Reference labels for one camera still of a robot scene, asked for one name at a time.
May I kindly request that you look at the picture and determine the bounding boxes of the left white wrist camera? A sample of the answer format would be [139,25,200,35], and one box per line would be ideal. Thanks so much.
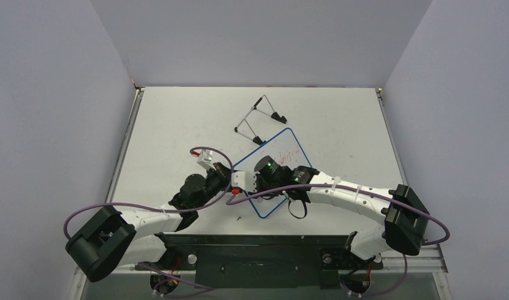
[191,149,215,171]

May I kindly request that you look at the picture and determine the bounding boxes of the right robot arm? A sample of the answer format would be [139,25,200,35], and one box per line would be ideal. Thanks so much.
[254,156,428,267]

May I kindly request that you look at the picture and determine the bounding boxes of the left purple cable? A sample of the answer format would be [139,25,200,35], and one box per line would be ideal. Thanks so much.
[64,146,235,299]

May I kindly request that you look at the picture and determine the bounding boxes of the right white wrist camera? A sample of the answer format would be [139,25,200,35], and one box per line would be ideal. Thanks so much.
[231,171,259,193]

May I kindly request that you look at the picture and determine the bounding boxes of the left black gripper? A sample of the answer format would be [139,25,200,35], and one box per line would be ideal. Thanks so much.
[194,162,234,211]

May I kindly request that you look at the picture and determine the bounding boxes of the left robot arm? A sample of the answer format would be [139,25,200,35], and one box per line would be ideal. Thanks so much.
[65,162,234,282]

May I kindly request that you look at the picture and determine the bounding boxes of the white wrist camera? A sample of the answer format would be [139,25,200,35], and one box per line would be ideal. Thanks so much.
[191,149,215,171]
[231,171,259,193]

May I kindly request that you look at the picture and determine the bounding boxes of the blue framed whiteboard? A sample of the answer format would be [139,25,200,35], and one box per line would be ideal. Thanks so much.
[234,127,312,219]

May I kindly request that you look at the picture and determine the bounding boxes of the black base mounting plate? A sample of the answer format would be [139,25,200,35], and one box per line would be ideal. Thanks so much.
[143,234,383,289]

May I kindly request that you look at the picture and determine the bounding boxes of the wire easel stand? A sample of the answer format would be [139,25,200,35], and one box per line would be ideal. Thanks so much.
[234,94,288,146]

